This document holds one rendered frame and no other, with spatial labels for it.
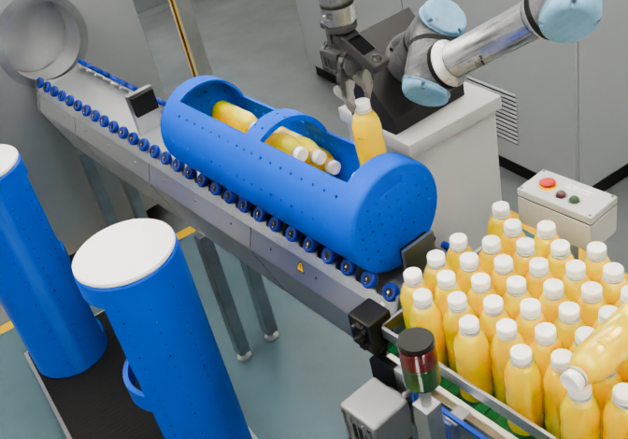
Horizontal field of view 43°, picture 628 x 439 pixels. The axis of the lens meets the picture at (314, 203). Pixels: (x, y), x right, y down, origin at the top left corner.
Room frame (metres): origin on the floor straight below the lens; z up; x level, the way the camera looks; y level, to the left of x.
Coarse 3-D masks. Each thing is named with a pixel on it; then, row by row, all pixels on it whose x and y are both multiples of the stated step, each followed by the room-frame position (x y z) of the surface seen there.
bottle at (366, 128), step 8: (360, 112) 1.62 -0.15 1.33; (368, 112) 1.62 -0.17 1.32; (352, 120) 1.63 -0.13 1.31; (360, 120) 1.61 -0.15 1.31; (368, 120) 1.61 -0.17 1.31; (376, 120) 1.61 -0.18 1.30; (352, 128) 1.62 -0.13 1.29; (360, 128) 1.61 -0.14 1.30; (368, 128) 1.60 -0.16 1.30; (376, 128) 1.60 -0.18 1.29; (360, 136) 1.60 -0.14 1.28; (368, 136) 1.60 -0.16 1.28; (376, 136) 1.60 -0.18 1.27; (360, 144) 1.61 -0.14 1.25; (368, 144) 1.60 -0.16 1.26; (376, 144) 1.60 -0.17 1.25; (384, 144) 1.62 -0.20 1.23; (360, 152) 1.61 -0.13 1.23; (368, 152) 1.60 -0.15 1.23; (376, 152) 1.60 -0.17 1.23; (384, 152) 1.61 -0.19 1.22; (360, 160) 1.62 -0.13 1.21
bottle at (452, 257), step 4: (452, 248) 1.37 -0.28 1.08; (464, 248) 1.36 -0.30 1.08; (468, 248) 1.36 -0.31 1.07; (448, 252) 1.37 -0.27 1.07; (452, 252) 1.36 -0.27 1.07; (456, 252) 1.36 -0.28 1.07; (460, 252) 1.36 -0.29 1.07; (464, 252) 1.35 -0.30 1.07; (448, 256) 1.37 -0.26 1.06; (452, 256) 1.36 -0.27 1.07; (456, 256) 1.35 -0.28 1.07; (460, 256) 1.35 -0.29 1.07; (448, 260) 1.36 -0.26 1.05; (452, 260) 1.35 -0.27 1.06; (456, 260) 1.35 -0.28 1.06; (452, 264) 1.35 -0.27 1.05; (456, 264) 1.35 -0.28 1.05; (452, 268) 1.35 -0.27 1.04; (456, 268) 1.34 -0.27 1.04; (456, 272) 1.34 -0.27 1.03
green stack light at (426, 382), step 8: (408, 376) 0.93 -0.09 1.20; (416, 376) 0.92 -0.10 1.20; (424, 376) 0.92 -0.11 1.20; (432, 376) 0.92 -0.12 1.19; (440, 376) 0.94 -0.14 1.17; (408, 384) 0.93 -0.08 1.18; (416, 384) 0.92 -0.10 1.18; (424, 384) 0.92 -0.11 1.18; (432, 384) 0.92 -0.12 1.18; (416, 392) 0.92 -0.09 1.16; (424, 392) 0.92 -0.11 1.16
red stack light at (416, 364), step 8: (400, 352) 0.94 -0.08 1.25; (432, 352) 0.92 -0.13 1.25; (400, 360) 0.94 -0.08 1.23; (408, 360) 0.92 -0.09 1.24; (416, 360) 0.92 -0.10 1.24; (424, 360) 0.92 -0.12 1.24; (432, 360) 0.92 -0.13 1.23; (408, 368) 0.93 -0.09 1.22; (416, 368) 0.92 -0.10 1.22; (424, 368) 0.92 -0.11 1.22; (432, 368) 0.92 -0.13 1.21
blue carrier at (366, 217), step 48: (192, 96) 2.24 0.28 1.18; (240, 96) 2.27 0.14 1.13; (192, 144) 2.02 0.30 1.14; (240, 144) 1.85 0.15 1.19; (336, 144) 1.89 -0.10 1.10; (240, 192) 1.84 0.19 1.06; (288, 192) 1.64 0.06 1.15; (336, 192) 1.52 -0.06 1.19; (384, 192) 1.50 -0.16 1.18; (432, 192) 1.57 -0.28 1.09; (336, 240) 1.48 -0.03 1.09; (384, 240) 1.48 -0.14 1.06
